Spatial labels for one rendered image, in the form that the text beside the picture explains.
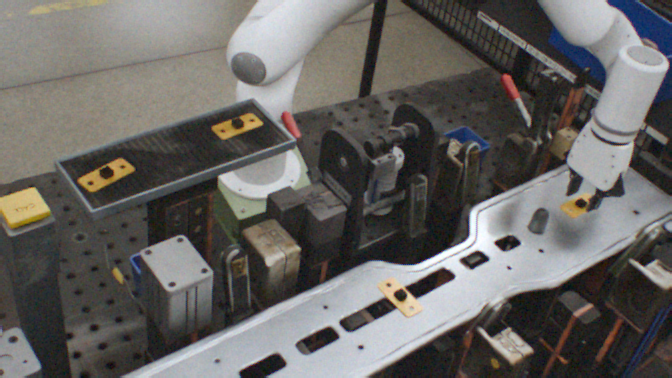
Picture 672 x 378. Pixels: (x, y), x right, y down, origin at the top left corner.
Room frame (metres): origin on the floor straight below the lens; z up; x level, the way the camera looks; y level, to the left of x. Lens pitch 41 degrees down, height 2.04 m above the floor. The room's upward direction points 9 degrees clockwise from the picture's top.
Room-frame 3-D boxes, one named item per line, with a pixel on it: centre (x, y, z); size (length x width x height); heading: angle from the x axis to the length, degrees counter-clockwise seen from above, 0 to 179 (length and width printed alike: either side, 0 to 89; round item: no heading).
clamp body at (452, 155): (1.28, -0.22, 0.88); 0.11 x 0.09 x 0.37; 43
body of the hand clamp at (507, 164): (1.38, -0.37, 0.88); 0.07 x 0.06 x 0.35; 43
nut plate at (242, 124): (1.13, 0.18, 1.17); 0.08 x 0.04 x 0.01; 135
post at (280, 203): (1.04, 0.08, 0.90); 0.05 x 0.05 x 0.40; 43
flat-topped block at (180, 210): (1.04, 0.26, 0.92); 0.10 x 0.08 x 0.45; 133
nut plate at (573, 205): (1.26, -0.48, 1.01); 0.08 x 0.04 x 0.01; 133
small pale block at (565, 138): (1.41, -0.46, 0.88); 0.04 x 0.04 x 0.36; 43
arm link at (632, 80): (1.27, -0.48, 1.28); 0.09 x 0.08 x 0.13; 173
